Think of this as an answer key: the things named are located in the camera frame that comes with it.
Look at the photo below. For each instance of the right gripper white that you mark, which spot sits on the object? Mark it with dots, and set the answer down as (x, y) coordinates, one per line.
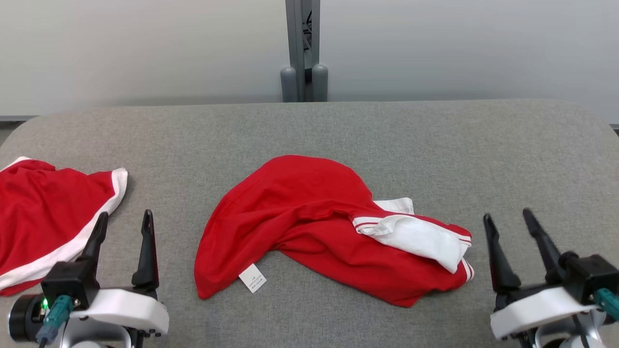
(537, 307)

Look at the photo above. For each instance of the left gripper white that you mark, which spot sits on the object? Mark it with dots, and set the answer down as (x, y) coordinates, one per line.
(130, 309)

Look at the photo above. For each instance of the red shorts white trim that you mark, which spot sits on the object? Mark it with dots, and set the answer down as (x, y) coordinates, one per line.
(43, 212)

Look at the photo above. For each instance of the red shirt white sleeves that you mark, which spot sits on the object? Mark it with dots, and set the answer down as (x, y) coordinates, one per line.
(290, 208)

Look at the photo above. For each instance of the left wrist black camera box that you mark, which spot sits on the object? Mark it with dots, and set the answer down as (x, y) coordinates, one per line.
(70, 282)

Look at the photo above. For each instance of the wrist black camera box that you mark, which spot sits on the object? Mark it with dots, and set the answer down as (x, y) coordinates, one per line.
(70, 282)
(590, 275)

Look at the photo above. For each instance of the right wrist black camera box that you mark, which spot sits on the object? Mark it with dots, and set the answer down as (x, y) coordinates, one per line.
(590, 275)

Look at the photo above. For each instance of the grey wall baseboard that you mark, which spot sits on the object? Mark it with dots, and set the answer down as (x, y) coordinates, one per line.
(14, 118)

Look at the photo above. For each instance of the grey metal partition post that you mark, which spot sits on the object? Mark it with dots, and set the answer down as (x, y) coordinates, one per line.
(295, 38)

